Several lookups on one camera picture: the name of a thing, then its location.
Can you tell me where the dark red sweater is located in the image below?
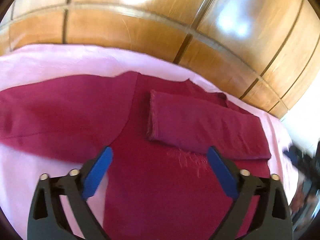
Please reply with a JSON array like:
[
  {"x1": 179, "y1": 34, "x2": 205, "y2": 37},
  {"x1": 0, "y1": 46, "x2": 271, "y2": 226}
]
[{"x1": 1, "y1": 72, "x2": 271, "y2": 239}]

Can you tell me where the pink bedspread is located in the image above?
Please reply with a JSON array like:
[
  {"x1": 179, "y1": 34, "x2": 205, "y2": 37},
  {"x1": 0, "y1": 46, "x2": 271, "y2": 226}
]
[{"x1": 1, "y1": 44, "x2": 298, "y2": 238}]

